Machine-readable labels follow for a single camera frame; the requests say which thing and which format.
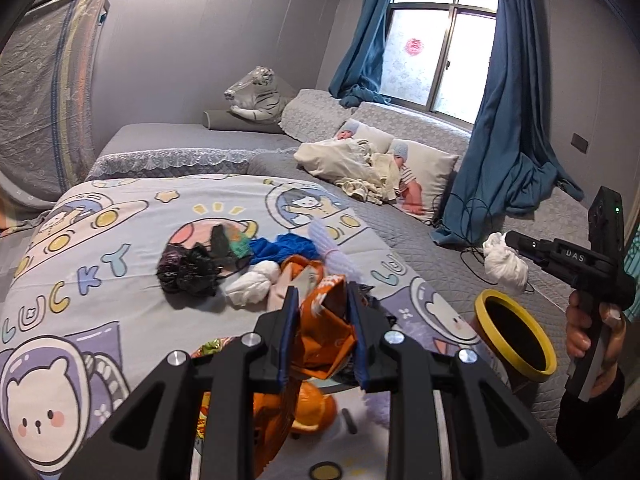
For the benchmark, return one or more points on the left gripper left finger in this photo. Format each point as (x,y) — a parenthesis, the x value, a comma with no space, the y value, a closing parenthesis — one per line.
(152,434)

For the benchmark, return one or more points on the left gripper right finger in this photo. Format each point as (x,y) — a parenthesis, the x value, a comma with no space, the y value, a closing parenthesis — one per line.
(447,411)

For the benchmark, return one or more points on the white tissue ball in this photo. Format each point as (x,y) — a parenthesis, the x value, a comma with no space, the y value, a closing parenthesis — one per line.
(503,264)

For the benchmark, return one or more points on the black plastic bag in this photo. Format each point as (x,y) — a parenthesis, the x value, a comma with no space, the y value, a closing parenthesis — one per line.
(189,270)

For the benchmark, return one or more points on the orange snack wrapper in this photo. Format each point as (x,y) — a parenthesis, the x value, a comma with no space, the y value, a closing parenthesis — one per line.
(322,346)

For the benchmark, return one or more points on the green snack bag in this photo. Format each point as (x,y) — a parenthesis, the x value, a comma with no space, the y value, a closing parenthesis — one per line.
(229,246)

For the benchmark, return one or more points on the orange ball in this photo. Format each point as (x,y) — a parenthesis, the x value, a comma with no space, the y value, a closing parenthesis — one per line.
(295,264)

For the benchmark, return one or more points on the white foam net bundle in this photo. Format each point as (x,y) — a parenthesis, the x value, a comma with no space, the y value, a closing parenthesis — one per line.
(334,259)

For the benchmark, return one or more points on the yellow rimmed trash bin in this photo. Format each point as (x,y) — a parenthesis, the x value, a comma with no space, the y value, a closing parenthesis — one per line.
(518,341)

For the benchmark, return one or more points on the right hand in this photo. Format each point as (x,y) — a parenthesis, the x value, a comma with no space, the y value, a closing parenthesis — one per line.
(594,341)

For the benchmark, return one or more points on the blue curtain right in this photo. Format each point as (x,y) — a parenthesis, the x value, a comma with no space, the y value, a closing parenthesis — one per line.
(509,167)

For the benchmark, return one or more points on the blue curtain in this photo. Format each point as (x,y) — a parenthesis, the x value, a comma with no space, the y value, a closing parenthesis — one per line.
(358,77)
(509,167)

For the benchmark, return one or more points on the orange peel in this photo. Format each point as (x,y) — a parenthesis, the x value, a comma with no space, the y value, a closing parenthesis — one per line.
(315,411)

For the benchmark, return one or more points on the cartoon printed bed sheet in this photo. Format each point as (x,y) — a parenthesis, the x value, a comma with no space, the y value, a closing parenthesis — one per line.
(84,320)

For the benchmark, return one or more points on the white crumpled paper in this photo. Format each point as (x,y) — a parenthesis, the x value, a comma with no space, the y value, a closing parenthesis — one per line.
(253,286)

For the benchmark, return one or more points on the baby print pillow right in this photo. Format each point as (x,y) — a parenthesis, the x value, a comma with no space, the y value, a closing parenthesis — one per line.
(424,175)

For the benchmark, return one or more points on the baby print pillow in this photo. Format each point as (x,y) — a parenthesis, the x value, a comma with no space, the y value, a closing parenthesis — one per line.
(378,139)
(424,175)

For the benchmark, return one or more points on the blue crumpled glove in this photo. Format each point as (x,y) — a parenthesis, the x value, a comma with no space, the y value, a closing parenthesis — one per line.
(283,247)

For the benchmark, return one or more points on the cream crumpled blanket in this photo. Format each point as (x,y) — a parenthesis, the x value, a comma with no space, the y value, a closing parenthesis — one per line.
(354,166)

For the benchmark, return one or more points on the baby print pillow left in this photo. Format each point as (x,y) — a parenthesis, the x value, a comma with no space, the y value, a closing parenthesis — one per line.
(378,139)

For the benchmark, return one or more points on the grey lace trimmed mattress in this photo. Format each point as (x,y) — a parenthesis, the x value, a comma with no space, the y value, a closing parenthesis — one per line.
(177,150)

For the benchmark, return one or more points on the blue curtain left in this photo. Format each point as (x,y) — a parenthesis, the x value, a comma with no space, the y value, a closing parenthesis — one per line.
(358,77)

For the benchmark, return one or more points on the grey bolster pillow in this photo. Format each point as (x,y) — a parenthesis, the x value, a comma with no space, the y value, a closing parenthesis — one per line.
(224,120)

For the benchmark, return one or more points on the white tiger plush toy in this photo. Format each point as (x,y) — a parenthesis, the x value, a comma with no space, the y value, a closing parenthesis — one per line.
(256,97)

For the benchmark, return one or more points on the wall power socket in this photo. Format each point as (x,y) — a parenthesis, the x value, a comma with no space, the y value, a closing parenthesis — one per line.
(580,143)

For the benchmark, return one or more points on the window with metal frame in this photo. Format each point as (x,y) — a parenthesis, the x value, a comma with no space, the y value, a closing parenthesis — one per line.
(436,56)

